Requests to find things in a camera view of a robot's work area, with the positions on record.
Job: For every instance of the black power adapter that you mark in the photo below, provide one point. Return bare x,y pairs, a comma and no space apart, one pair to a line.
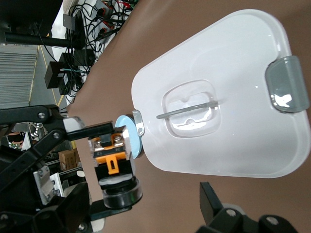
54,75
77,58
71,21

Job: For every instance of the brown cardboard box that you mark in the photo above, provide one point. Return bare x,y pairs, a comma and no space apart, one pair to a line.
68,160

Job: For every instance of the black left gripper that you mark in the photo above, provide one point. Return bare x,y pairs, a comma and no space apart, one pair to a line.
14,184

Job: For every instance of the black metal pole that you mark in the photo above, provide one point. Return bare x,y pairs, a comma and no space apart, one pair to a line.
31,40

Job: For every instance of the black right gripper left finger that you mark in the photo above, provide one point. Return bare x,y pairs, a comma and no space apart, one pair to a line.
48,221

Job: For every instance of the white lidded storage box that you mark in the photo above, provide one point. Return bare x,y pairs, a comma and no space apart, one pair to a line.
243,136

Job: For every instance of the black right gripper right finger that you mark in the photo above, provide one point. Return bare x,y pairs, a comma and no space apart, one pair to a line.
213,218

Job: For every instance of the blue round plate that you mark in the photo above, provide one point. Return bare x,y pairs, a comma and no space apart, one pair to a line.
132,143

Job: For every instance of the orange black push-button switch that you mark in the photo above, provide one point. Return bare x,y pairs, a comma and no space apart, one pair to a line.
114,170

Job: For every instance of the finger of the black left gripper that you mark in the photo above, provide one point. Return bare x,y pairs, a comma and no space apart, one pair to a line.
94,129
99,211

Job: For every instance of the grey box latch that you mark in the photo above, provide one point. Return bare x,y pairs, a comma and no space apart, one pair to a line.
138,123
286,85

